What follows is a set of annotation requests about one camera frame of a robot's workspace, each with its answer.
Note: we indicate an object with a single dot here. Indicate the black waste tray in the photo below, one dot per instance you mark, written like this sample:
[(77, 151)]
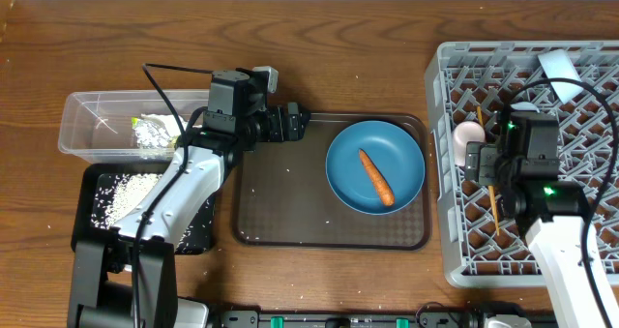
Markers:
[(91, 175)]

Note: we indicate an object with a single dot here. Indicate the pile of white rice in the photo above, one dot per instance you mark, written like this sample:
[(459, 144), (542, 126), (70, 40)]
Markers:
[(117, 194)]

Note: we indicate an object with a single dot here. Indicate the grey dishwasher rack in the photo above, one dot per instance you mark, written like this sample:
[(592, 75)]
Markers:
[(463, 75)]

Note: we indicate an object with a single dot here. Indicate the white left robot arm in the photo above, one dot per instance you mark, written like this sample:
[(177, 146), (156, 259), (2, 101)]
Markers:
[(125, 276)]

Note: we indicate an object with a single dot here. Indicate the wooden chopstick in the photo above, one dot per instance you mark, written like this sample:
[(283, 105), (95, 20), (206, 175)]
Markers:
[(491, 192)]

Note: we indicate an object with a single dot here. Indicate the pink cup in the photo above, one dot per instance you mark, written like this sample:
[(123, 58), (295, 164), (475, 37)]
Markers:
[(465, 132)]

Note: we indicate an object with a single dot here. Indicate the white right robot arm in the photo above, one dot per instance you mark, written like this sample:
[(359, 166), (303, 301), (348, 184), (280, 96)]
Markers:
[(551, 215)]

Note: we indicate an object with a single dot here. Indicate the light blue rice bowl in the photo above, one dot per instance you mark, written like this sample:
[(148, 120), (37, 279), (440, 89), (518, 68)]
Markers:
[(557, 64)]

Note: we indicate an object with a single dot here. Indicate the brown serving tray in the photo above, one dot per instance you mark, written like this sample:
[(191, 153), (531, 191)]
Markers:
[(284, 198)]

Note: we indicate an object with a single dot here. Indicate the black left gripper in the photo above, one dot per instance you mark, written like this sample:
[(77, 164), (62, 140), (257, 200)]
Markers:
[(297, 129)]

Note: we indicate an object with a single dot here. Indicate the clear plastic waste bin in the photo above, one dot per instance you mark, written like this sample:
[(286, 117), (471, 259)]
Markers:
[(98, 126)]

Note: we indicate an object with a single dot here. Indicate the yellow snack wrapper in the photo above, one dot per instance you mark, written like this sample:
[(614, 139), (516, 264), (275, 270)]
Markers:
[(155, 131)]

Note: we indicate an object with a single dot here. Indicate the brown sausage piece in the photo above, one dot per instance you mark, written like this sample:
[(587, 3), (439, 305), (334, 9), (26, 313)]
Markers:
[(379, 183)]

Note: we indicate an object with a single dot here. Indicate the dark blue plate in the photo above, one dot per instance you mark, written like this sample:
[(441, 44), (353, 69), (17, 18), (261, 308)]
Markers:
[(394, 152)]

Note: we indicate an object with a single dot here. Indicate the light blue cup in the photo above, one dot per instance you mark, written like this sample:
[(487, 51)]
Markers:
[(524, 106)]

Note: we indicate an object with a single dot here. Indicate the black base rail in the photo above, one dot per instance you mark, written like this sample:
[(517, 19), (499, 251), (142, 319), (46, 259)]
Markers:
[(429, 315)]

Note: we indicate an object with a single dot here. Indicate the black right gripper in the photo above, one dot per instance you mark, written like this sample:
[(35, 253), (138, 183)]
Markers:
[(480, 162)]

